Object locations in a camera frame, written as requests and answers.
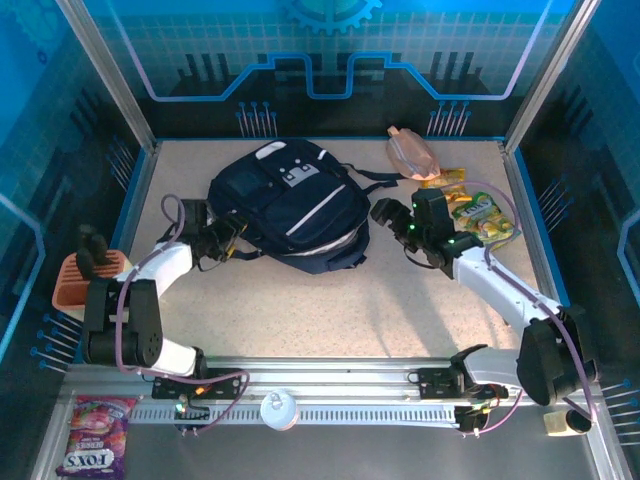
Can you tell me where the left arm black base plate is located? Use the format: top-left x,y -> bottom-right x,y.
151,368 -> 246,401

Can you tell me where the navy blue backpack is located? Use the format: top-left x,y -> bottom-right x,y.
207,138 -> 401,275

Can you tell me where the black controller board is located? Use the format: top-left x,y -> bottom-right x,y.
453,403 -> 490,437
173,394 -> 211,435

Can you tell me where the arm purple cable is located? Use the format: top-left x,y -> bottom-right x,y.
439,182 -> 596,436
115,194 -> 250,434

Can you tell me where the yellow snack bag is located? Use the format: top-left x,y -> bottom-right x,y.
422,168 -> 469,204

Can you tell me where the white slotted cable duct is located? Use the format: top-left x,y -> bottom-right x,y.
127,403 -> 459,427

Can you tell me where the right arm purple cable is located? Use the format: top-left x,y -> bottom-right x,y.
439,182 -> 596,436

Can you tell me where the pink pencil case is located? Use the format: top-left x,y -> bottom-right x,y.
386,125 -> 442,181

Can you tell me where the aluminium frame post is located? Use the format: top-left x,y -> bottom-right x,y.
54,0 -> 159,154
502,0 -> 604,154

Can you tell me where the orange slotted desk holder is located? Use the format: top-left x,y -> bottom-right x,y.
51,248 -> 136,321

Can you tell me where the white round container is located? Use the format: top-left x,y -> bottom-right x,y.
258,390 -> 300,431

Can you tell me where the green Fox's candy bag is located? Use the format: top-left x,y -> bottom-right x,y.
452,197 -> 522,246

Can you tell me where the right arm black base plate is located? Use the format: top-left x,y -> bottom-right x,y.
417,367 -> 509,401

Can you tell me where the purple Fox's berries bag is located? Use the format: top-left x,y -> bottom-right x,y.
54,394 -> 139,479

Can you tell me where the beige sponge block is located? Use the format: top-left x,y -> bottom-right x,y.
543,412 -> 569,437

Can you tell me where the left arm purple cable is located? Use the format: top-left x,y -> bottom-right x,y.
115,194 -> 250,434

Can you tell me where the aluminium mounting rail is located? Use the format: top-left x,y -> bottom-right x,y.
62,357 -> 601,404

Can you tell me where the black stationery tool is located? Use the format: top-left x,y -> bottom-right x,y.
77,234 -> 110,279
75,223 -> 99,251

